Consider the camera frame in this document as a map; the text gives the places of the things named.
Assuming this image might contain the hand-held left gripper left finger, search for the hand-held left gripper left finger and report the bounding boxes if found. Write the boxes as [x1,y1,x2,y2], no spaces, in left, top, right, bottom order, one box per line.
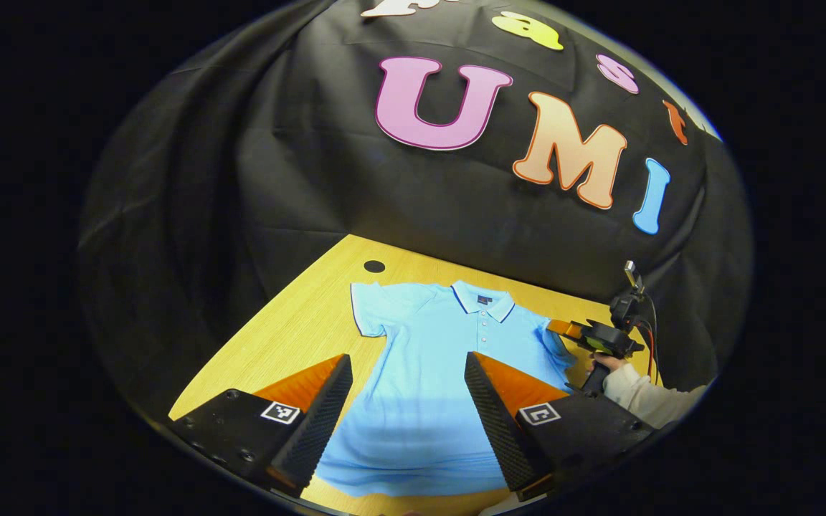
[168,353,353,499]

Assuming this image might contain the thin red black cable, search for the thin red black cable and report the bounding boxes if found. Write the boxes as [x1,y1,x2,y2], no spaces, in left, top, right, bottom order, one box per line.
[637,321,662,385]

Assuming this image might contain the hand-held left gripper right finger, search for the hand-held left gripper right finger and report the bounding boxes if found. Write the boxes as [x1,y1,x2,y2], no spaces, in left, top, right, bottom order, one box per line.
[465,351,658,502]

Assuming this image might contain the black backdrop cloth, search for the black backdrop cloth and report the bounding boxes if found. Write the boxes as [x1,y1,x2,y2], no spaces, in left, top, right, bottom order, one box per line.
[77,0,754,424]

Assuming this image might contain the light blue T-shirt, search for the light blue T-shirt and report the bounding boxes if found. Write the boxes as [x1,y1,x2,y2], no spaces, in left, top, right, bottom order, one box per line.
[313,279,580,499]

